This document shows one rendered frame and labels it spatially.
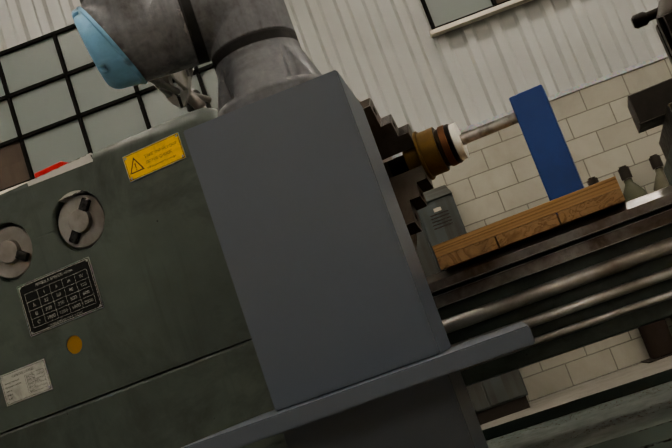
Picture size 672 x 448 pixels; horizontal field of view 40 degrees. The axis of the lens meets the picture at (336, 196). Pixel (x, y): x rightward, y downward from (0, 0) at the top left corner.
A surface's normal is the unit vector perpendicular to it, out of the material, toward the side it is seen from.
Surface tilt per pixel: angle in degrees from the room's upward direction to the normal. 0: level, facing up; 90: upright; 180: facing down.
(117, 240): 90
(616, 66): 90
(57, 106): 90
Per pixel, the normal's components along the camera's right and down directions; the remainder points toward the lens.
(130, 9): 0.11, -0.17
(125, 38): 0.14, 0.11
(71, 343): -0.30, -0.07
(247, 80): -0.42, -0.33
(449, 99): -0.11, -0.15
